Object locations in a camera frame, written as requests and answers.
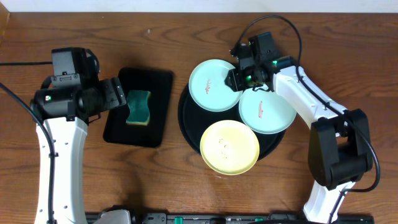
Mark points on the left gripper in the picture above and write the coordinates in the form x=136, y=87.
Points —
x=115, y=93

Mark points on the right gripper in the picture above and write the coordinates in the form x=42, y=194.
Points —
x=237, y=83

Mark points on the green scouring sponge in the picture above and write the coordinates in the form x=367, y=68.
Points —
x=139, y=113

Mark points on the light blue plate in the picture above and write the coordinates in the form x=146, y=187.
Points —
x=208, y=89
x=265, y=112

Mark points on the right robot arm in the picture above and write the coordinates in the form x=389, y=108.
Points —
x=341, y=157

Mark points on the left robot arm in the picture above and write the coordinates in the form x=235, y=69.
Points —
x=63, y=106

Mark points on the black rectangular tray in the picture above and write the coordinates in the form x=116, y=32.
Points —
x=159, y=83

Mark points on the black round tray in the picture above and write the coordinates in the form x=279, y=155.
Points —
x=194, y=120

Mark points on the yellow plate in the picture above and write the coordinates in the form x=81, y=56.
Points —
x=229, y=147

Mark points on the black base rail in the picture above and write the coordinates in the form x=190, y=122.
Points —
x=163, y=218

